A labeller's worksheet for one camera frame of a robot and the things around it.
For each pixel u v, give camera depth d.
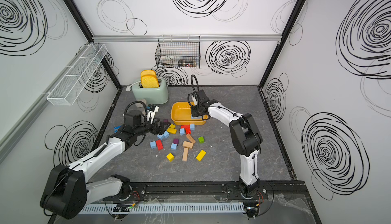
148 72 0.99
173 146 0.87
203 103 0.72
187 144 0.87
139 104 0.67
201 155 0.85
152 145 0.87
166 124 1.00
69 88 0.73
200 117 0.84
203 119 0.81
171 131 0.93
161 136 0.91
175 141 0.90
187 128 0.94
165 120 1.00
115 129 0.96
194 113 0.86
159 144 0.89
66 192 0.40
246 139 0.52
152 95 1.04
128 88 1.01
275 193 0.76
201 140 0.89
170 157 0.83
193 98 0.79
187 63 0.87
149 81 0.96
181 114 1.04
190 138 0.91
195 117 0.85
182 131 0.94
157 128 0.74
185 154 0.85
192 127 0.94
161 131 0.74
